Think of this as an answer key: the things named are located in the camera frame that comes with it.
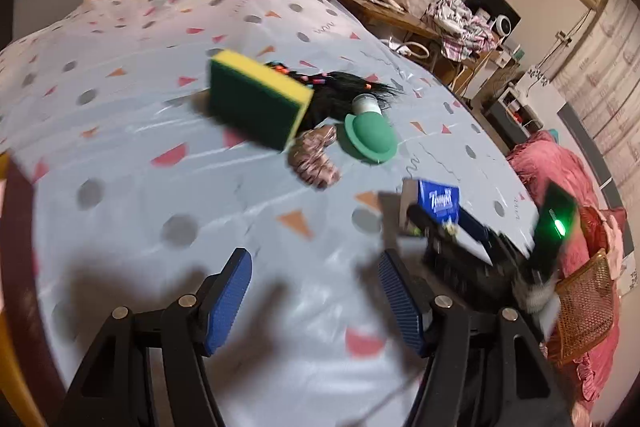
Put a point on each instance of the blue tissue pack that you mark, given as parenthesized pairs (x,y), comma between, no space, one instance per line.
(437,199)

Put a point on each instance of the white round device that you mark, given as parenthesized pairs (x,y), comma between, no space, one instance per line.
(502,26)

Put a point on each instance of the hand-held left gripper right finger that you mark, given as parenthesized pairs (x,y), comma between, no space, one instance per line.
(400,302)

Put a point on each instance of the pink satin scrunchie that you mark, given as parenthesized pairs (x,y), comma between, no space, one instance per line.
(312,162)

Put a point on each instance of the red blanket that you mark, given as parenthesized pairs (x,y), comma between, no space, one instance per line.
(560,177)

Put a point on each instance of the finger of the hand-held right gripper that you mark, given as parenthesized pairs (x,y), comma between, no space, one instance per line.
(475,232)
(427,224)

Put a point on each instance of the patterned plastic tablecloth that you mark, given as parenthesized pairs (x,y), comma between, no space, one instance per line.
(150,187)

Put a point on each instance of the pile of clothes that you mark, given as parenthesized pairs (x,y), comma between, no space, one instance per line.
(457,27)

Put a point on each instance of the green yellow sponge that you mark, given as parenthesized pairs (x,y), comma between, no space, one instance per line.
(250,107)

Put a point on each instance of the green hat-shaped holder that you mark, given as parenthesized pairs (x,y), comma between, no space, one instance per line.
(367,134)

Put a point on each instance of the black beaded hair braid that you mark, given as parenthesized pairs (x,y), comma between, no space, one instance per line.
(345,89)

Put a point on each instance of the white shelf unit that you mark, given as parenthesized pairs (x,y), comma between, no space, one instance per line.
(537,92)

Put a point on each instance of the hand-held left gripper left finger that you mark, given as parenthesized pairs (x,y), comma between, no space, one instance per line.
(227,302)

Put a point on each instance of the orange mesh basket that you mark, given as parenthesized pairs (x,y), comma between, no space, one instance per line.
(585,307)

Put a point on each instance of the small white jar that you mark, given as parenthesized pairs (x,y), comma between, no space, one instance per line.
(367,105)

